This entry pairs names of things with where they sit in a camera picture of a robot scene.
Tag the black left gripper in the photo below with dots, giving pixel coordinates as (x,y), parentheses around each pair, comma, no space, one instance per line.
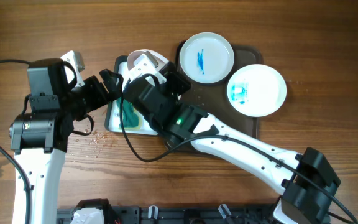
(100,94)

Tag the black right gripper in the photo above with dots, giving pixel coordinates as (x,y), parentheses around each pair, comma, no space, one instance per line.
(173,84)

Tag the pinkish white plate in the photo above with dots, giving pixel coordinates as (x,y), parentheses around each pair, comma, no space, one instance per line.
(133,56)

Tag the green yellow sponge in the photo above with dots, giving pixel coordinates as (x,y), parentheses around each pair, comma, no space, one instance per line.
(130,117)

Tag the white plate blue smear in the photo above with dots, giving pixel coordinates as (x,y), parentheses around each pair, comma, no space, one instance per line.
(256,90)

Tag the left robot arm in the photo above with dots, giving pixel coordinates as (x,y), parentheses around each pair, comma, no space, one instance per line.
(39,139)

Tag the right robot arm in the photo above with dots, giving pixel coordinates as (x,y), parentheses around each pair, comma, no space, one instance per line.
(306,183)

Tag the brown plastic tray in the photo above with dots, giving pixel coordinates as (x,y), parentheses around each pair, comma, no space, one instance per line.
(213,97)

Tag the white plate blue streak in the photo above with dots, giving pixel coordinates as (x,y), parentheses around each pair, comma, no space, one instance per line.
(206,58)

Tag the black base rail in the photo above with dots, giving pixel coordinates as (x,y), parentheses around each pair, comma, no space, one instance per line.
(258,213)

